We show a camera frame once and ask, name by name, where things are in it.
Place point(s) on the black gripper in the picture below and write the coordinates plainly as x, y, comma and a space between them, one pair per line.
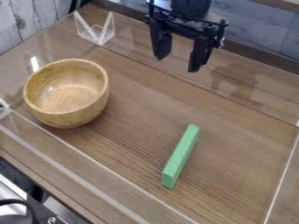
194, 19

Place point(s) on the green rectangular block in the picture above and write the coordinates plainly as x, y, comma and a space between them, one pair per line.
174, 166

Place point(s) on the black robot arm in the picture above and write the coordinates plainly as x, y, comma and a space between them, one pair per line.
188, 19

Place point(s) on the wooden bowl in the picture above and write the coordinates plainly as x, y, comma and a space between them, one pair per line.
67, 92

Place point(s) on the clear acrylic corner bracket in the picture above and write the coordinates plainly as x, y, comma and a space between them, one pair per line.
96, 34

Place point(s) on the black metal bracket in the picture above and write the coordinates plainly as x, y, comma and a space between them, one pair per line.
44, 215

